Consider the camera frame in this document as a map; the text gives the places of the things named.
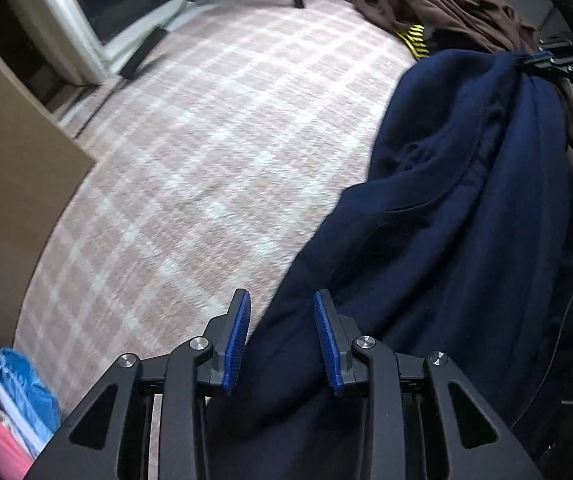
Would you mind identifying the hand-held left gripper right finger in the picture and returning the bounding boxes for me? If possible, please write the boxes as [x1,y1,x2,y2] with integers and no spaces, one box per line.
[314,289,547,480]

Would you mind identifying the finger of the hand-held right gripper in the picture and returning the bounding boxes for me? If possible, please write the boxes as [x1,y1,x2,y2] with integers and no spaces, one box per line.
[517,52,573,86]
[539,36,573,61]

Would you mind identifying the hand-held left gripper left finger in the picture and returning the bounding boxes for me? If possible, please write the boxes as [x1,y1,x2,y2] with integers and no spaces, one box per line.
[24,288,252,480]

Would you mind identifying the navy blue garment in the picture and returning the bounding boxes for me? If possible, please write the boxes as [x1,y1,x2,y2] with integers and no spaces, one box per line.
[206,49,573,480]

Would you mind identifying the light blue folded clothes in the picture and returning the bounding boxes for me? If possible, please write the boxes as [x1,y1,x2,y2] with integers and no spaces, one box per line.
[0,347,62,441]

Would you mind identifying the pink folded clothes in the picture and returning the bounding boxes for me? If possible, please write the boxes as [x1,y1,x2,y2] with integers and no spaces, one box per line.
[0,405,34,480]

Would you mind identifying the brown garment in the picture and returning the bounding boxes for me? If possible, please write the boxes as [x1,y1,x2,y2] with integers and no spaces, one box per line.
[344,0,573,148]

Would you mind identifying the black bag with yellow print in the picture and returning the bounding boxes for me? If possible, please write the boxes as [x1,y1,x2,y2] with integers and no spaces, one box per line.
[394,22,447,61]

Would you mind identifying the white folded cloth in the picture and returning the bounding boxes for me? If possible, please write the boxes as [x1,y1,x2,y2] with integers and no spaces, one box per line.
[0,365,50,461]

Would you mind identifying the light wooden wardrobe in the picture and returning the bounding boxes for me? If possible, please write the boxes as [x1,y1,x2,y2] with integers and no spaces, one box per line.
[0,27,97,441]

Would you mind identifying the black flat bar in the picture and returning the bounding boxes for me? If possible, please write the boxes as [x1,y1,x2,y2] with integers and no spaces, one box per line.
[120,25,168,81]

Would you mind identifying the white framed glass door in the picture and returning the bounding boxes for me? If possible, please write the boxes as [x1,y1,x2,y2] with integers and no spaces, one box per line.
[9,0,192,86]

